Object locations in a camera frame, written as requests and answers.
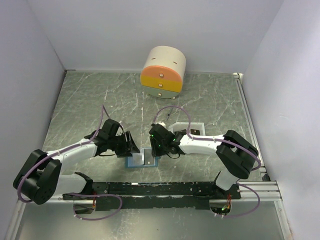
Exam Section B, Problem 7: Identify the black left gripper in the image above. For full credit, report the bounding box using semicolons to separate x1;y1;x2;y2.
108;130;140;158

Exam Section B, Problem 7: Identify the silver VIP card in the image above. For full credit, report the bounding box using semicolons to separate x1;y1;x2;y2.
127;149;144;168

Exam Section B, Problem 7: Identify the blue card holder wallet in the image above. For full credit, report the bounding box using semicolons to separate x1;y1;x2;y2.
125;147;160;168

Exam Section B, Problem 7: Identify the white card tray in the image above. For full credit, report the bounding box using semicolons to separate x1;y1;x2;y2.
168;122;206;136

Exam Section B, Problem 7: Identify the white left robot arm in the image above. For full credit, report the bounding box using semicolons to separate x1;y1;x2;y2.
13;119;140;205

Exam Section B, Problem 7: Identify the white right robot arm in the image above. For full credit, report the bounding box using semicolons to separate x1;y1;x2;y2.
149;124;261;199

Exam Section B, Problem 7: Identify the round three-drawer mini cabinet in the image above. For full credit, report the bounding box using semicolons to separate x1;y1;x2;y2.
140;45;186;99

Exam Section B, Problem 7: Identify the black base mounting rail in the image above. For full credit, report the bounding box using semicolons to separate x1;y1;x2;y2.
62;181;245;212

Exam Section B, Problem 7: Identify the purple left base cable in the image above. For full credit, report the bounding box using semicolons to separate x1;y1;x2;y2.
63;191;123;221

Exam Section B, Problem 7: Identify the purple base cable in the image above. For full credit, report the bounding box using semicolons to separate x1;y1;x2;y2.
63;191;123;221
214;182;262;219

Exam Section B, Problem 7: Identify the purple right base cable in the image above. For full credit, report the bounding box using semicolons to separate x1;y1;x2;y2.
214;182;262;219

